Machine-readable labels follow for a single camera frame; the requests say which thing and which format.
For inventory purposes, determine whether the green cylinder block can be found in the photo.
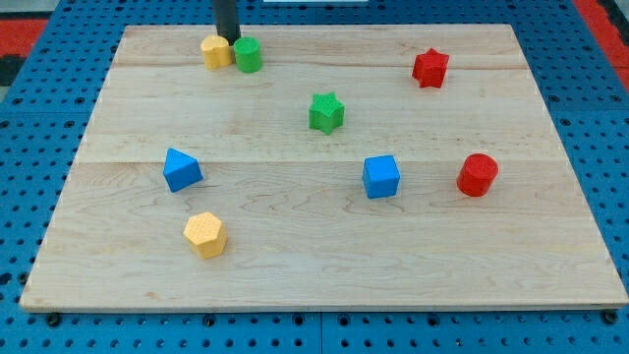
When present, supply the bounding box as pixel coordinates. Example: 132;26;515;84
233;36;262;74

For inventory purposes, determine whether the green star block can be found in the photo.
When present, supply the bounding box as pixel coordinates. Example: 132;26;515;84
309;91;345;135

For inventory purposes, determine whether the red star block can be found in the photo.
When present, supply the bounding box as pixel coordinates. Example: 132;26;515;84
412;48;449;89

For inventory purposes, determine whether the yellow heart block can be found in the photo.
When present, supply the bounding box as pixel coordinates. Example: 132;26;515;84
200;35;233;70

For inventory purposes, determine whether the blue cube block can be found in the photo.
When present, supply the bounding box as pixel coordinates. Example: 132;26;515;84
362;155;400;199

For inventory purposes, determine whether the light wooden board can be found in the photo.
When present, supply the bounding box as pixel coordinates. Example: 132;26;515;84
21;25;628;313

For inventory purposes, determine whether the yellow hexagon block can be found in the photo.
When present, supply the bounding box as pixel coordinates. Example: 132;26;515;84
183;212;227;260

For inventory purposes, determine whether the blue triangle block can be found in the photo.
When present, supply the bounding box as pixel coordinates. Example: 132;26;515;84
162;148;203;193

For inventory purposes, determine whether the red cylinder block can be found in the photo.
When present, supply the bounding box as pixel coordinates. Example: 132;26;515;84
456;153;499;197

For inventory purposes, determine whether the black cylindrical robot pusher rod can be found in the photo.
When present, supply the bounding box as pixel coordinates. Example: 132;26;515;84
211;0;241;46

